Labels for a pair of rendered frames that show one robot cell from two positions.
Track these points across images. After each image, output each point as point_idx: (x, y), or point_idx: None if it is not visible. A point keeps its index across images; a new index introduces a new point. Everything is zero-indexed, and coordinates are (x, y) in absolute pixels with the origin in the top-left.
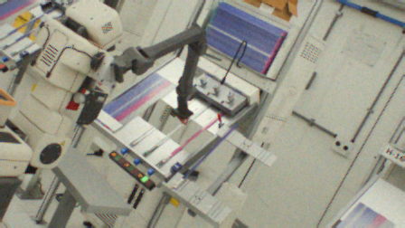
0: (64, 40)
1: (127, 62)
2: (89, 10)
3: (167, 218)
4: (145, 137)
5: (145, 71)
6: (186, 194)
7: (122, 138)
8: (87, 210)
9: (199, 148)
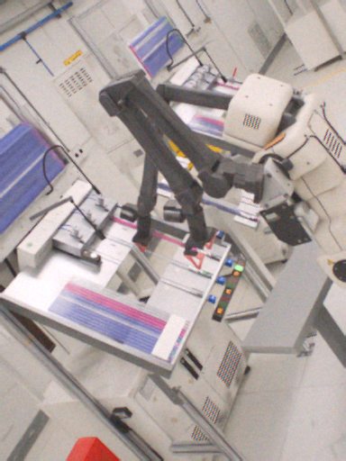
0: (317, 116)
1: None
2: (268, 91)
3: (208, 317)
4: (181, 284)
5: None
6: (253, 210)
7: (193, 308)
8: None
9: (178, 226)
